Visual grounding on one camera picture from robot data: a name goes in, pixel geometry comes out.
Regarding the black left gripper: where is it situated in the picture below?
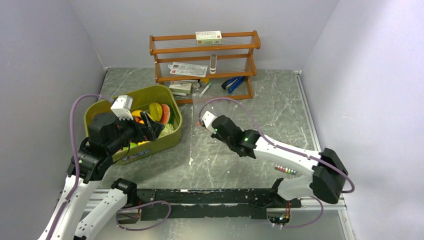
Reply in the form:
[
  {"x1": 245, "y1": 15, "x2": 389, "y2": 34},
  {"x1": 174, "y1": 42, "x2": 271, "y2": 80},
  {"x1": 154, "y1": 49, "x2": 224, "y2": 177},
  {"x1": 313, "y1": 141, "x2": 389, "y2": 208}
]
[{"x1": 107, "y1": 109, "x2": 164, "y2": 153}]

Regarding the clear zip top bag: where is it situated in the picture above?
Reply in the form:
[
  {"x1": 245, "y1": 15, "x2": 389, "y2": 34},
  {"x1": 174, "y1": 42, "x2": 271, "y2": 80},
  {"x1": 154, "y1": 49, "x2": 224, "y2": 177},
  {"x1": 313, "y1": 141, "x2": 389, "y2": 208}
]
[{"x1": 192, "y1": 93, "x2": 247, "y2": 135}]

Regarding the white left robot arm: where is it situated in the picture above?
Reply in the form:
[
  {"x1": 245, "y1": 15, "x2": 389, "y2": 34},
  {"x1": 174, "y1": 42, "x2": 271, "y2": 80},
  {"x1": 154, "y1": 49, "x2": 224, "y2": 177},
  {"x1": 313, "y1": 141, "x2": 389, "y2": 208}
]
[{"x1": 39, "y1": 112, "x2": 165, "y2": 240}]

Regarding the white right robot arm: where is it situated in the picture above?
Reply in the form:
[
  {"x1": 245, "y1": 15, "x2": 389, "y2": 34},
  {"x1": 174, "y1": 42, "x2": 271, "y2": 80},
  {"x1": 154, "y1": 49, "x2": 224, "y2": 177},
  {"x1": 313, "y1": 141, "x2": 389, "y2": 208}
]
[{"x1": 201, "y1": 111, "x2": 348, "y2": 207}]

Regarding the orange bell pepper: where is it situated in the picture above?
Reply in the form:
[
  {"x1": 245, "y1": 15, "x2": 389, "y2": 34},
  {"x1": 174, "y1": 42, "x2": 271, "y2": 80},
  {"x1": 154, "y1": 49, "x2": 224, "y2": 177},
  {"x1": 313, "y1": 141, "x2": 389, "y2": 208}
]
[{"x1": 131, "y1": 110, "x2": 145, "y2": 124}]

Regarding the green cabbage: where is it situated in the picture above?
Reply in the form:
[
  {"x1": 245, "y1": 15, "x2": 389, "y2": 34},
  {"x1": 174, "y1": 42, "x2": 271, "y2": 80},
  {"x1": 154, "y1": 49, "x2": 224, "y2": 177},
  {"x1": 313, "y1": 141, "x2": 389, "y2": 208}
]
[{"x1": 159, "y1": 123, "x2": 175, "y2": 138}]

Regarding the watermelon slice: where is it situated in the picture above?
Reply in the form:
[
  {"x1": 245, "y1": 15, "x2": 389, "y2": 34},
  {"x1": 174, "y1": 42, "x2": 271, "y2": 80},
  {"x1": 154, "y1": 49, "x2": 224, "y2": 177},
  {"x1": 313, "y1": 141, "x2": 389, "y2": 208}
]
[{"x1": 160, "y1": 104, "x2": 175, "y2": 125}]

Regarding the olive green plastic bin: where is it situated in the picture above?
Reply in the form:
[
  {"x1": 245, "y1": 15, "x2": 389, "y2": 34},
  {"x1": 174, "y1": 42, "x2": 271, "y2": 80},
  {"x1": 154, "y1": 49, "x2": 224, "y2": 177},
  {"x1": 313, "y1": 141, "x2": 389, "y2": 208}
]
[{"x1": 83, "y1": 84, "x2": 183, "y2": 166}]

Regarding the blue stapler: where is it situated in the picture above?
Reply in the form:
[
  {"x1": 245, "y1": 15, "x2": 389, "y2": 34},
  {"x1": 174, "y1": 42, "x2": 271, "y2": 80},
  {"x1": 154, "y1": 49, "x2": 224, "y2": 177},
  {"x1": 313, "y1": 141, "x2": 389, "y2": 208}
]
[{"x1": 221, "y1": 76, "x2": 246, "y2": 94}]

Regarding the green white marker pen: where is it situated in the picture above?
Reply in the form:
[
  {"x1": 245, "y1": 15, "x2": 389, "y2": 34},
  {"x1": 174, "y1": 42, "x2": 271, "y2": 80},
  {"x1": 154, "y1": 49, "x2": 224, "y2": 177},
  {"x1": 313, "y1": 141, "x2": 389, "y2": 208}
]
[{"x1": 199, "y1": 82, "x2": 212, "y2": 97}]

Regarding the white green box lower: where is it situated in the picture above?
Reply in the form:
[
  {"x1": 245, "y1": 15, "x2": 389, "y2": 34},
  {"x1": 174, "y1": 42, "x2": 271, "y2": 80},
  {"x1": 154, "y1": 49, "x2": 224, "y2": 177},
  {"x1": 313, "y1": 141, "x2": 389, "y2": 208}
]
[{"x1": 169, "y1": 81, "x2": 192, "y2": 94}]

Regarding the white grey small device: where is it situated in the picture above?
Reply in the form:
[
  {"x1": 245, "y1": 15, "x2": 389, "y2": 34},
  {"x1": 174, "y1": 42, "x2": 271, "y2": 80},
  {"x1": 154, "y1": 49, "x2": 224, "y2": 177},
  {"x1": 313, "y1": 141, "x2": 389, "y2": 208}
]
[{"x1": 209, "y1": 54, "x2": 217, "y2": 74}]

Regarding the colourful marker set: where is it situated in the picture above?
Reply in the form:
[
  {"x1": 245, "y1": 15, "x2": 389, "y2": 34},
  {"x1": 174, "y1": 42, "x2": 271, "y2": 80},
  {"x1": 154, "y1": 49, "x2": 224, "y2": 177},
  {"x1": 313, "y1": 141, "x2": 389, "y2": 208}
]
[{"x1": 274, "y1": 163, "x2": 297, "y2": 175}]

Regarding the white flat packet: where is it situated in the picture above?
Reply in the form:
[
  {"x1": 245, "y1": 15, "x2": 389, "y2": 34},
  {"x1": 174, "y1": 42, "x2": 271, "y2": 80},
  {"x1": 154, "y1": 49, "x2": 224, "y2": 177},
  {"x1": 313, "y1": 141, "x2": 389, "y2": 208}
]
[{"x1": 168, "y1": 62, "x2": 208, "y2": 78}]

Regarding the orange wooden shelf rack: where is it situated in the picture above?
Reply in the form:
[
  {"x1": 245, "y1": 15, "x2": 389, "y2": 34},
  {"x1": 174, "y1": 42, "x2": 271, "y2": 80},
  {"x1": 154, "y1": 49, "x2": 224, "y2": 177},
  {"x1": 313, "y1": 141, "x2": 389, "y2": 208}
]
[{"x1": 149, "y1": 30, "x2": 261, "y2": 100}]

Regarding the white green box on shelf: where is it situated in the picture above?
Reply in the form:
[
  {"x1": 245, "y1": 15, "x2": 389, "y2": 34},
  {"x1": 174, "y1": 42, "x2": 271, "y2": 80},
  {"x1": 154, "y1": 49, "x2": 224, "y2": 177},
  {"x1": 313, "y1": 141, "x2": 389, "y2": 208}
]
[{"x1": 195, "y1": 30, "x2": 222, "y2": 46}]

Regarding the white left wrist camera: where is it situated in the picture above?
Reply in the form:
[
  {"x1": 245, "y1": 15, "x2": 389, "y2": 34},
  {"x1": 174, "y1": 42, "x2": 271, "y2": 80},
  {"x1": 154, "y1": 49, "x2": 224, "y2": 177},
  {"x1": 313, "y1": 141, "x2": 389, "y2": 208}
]
[{"x1": 110, "y1": 95, "x2": 134, "y2": 121}]

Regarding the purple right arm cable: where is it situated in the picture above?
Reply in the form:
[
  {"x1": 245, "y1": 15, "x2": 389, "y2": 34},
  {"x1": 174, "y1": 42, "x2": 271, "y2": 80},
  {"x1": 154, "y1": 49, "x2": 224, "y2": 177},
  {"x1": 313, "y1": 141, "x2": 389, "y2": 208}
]
[{"x1": 198, "y1": 96, "x2": 356, "y2": 194}]

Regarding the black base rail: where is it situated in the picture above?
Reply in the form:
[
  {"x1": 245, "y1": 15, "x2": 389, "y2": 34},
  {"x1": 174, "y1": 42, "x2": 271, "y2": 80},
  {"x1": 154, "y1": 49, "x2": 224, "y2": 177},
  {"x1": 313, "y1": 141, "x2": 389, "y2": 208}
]
[{"x1": 123, "y1": 187, "x2": 301, "y2": 221}]

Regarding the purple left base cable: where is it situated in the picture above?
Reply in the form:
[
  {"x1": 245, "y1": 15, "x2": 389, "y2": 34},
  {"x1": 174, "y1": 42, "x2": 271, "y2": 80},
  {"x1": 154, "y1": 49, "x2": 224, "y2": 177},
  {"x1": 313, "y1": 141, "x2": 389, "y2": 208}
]
[{"x1": 115, "y1": 200, "x2": 172, "y2": 232}]

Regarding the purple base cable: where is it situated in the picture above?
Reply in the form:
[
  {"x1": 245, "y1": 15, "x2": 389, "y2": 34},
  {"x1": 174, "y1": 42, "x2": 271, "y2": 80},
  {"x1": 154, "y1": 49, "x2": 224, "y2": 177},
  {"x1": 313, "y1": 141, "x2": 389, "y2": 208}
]
[
  {"x1": 269, "y1": 196, "x2": 325, "y2": 230},
  {"x1": 115, "y1": 200, "x2": 172, "y2": 232}
]

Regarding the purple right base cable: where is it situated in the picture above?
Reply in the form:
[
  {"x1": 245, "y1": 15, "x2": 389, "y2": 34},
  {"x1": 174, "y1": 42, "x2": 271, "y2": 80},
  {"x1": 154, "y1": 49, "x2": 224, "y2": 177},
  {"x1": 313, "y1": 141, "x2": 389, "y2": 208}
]
[{"x1": 269, "y1": 196, "x2": 325, "y2": 230}]

